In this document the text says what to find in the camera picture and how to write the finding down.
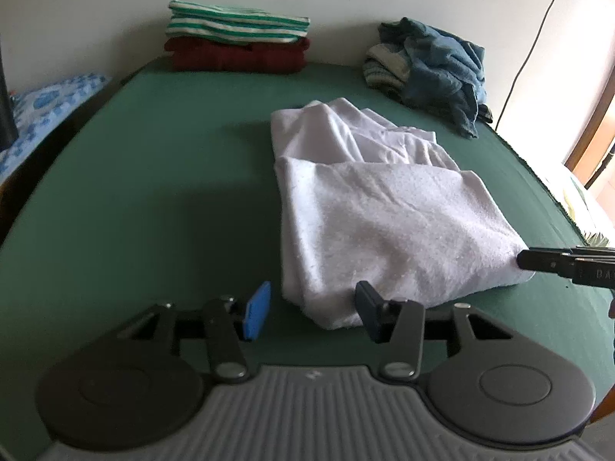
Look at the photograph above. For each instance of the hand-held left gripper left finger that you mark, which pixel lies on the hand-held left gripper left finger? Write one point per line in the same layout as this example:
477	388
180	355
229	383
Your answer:
257	311

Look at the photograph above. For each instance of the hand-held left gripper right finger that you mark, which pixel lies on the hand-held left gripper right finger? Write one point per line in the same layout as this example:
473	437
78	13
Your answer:
367	312

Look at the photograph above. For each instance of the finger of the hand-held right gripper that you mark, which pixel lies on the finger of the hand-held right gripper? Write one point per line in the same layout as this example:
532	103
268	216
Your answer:
543	259

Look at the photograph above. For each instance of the white t-shirt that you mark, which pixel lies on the white t-shirt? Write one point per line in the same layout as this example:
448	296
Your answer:
394	221

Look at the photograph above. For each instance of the pale green bed sheet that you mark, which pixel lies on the pale green bed sheet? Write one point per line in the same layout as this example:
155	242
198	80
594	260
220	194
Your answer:
584	201

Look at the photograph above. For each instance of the dark plaid garment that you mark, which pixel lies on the dark plaid garment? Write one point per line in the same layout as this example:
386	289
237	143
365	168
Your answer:
484	114

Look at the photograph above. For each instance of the blue crumpled garment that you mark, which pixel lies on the blue crumpled garment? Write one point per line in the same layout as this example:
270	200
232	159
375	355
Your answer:
442	72

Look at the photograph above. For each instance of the pale striped knit garment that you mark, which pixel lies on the pale striped knit garment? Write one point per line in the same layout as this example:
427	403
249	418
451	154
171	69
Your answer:
387	67

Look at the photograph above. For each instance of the dark red folded garment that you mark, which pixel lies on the dark red folded garment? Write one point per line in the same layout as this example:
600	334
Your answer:
235	57

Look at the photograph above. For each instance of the green striped folded shirt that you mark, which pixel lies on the green striped folded shirt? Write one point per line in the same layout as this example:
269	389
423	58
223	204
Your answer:
235	24

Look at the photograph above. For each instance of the blue patterned cloth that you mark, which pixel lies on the blue patterned cloth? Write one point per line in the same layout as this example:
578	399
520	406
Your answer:
43	110

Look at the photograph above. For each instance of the wooden door frame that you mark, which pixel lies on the wooden door frame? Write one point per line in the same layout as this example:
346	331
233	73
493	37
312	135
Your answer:
593	139

